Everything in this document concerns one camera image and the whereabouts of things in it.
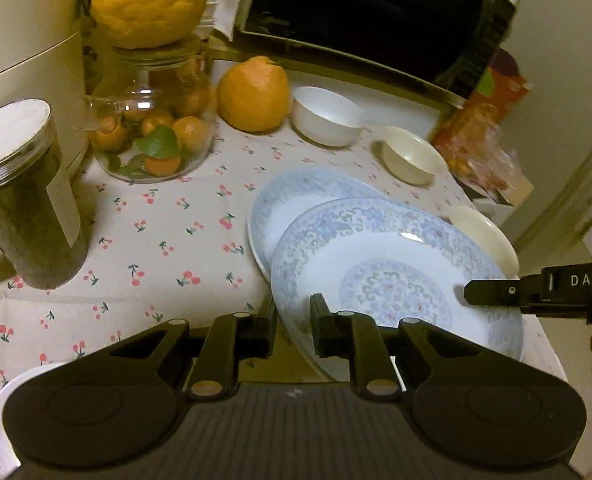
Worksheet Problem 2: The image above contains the large cream bowl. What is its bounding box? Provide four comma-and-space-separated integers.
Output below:
443, 206, 520, 278

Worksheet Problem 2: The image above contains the blue patterned plate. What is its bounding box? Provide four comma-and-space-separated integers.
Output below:
271, 198, 524, 382
247, 169, 385, 282

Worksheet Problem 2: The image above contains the medium cream bowl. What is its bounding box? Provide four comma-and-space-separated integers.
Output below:
379, 126, 448, 186

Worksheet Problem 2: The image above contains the small white bowl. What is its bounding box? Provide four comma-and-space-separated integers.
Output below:
290, 86, 366, 148

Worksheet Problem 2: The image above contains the white kitchen appliance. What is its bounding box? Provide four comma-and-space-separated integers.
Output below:
0, 0, 88, 176

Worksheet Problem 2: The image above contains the black white cardboard box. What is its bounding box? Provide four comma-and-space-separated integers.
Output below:
464, 176, 534, 226

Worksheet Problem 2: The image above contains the cherry print tablecloth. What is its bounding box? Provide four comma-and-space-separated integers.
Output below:
0, 116, 567, 480

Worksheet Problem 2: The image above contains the plastic bag of oranges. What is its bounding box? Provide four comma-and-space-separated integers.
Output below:
433, 103, 522, 192

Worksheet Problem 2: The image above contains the red gift box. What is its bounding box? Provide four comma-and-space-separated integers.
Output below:
431, 49, 532, 146

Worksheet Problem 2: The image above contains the glass jar with kumquats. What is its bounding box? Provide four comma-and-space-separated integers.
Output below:
85, 35, 215, 183

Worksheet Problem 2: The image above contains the orange citrus on table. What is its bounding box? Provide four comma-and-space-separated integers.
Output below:
217, 55, 290, 133

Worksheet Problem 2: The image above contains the grey refrigerator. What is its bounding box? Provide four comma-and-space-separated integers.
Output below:
501, 0, 592, 274

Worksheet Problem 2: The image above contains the black microwave oven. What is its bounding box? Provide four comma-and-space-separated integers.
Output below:
236, 0, 515, 106

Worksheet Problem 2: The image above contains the dark jar with metal lid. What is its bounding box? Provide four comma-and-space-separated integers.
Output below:
0, 99, 87, 289

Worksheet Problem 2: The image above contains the orange citrus on jar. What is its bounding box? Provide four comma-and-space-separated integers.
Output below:
90, 0, 207, 50

